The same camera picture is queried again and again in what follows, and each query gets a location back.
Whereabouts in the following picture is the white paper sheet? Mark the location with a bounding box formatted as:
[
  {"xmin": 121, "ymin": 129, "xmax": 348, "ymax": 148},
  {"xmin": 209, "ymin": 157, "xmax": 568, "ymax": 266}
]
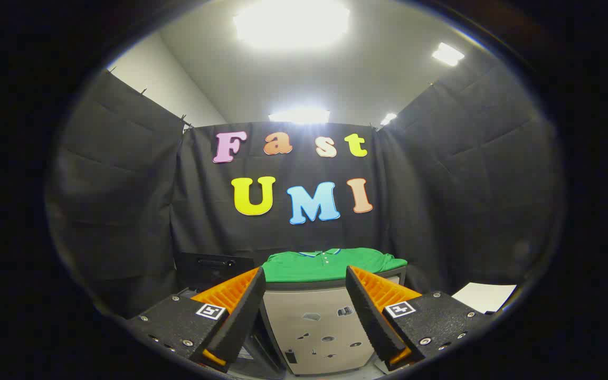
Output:
[{"xmin": 451, "ymin": 282, "xmax": 517, "ymax": 314}]

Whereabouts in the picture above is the large ceiling light panel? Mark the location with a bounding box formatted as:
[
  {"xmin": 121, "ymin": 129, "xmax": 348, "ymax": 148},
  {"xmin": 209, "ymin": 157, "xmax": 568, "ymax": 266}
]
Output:
[{"xmin": 233, "ymin": 0, "xmax": 351, "ymax": 51}]

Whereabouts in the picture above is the black washing machine lid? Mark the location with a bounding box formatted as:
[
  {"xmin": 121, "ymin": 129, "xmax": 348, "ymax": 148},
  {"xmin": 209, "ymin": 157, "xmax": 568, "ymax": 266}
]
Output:
[{"xmin": 176, "ymin": 252, "xmax": 255, "ymax": 291}]

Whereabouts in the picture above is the black backdrop cloth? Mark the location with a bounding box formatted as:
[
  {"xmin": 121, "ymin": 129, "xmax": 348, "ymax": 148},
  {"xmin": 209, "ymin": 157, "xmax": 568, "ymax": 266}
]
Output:
[
  {"xmin": 169, "ymin": 121, "xmax": 390, "ymax": 271},
  {"xmin": 45, "ymin": 69, "xmax": 189, "ymax": 317},
  {"xmin": 375, "ymin": 63, "xmax": 566, "ymax": 296}
]

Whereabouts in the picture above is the green polo shirt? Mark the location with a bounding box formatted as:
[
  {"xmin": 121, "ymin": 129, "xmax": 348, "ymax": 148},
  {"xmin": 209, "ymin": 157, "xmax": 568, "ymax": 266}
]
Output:
[{"xmin": 261, "ymin": 248, "xmax": 408, "ymax": 283}]

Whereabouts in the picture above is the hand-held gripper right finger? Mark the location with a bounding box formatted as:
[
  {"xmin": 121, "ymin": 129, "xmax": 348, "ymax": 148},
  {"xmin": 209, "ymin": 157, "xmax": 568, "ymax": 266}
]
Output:
[{"xmin": 345, "ymin": 265, "xmax": 495, "ymax": 370}]

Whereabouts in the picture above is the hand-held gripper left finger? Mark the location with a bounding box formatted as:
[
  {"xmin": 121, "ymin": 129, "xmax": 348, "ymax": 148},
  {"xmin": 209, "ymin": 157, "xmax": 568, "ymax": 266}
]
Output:
[{"xmin": 127, "ymin": 267, "xmax": 267, "ymax": 373}]

